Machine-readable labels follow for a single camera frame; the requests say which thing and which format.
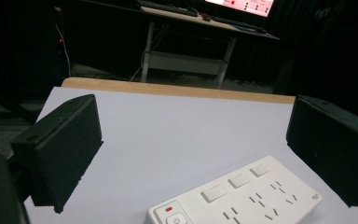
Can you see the desk with metal legs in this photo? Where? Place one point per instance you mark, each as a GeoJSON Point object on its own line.
{"type": "Point", "coordinates": [186, 59]}

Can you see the white power strip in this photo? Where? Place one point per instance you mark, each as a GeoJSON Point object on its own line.
{"type": "Point", "coordinates": [239, 196]}

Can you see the black keyboard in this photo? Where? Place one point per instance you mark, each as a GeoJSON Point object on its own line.
{"type": "Point", "coordinates": [167, 7]}

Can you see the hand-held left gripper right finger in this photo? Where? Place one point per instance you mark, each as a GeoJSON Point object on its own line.
{"type": "Point", "coordinates": [335, 149]}

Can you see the computer monitor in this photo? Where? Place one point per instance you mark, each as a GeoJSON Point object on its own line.
{"type": "Point", "coordinates": [245, 6]}

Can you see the white table mat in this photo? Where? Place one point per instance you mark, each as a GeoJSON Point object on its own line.
{"type": "Point", "coordinates": [180, 137]}

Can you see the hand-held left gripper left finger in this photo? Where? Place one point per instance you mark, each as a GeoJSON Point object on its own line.
{"type": "Point", "coordinates": [59, 149]}

